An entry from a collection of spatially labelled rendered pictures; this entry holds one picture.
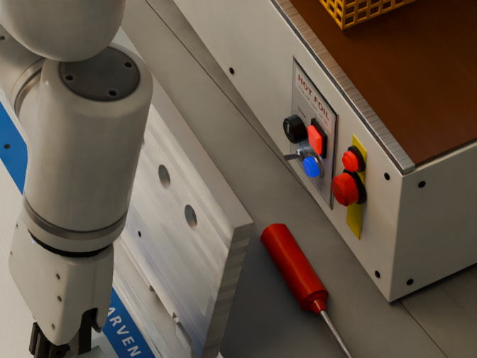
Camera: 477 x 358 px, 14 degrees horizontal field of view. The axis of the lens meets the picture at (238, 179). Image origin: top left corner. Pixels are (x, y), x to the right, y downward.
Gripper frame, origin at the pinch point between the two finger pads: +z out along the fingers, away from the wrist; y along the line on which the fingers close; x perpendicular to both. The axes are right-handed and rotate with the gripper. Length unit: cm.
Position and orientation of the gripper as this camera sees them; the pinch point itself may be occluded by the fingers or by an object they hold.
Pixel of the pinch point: (51, 339)
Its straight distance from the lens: 163.2
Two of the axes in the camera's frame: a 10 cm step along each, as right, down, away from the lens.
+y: 4.8, 6.9, -5.5
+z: -1.8, 6.8, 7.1
